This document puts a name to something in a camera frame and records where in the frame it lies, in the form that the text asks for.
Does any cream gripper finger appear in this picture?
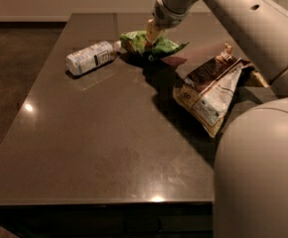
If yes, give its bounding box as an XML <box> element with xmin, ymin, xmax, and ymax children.
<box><xmin>146</xmin><ymin>19</ymin><xmax>167</xmax><ymax>45</ymax></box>

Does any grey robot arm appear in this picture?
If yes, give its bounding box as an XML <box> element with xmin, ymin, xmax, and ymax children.
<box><xmin>151</xmin><ymin>0</ymin><xmax>288</xmax><ymax>238</ymax></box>

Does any brown white snack bag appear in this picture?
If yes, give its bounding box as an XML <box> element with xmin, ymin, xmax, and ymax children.
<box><xmin>173</xmin><ymin>43</ymin><xmax>268</xmax><ymax>138</ymax></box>

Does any green rice chip bag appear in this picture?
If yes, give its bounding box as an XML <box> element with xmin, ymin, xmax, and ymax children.
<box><xmin>120</xmin><ymin>31</ymin><xmax>188</xmax><ymax>61</ymax></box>

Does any white plastic bottle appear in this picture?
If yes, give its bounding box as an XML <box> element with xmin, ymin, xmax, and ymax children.
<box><xmin>65</xmin><ymin>41</ymin><xmax>121</xmax><ymax>76</ymax></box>

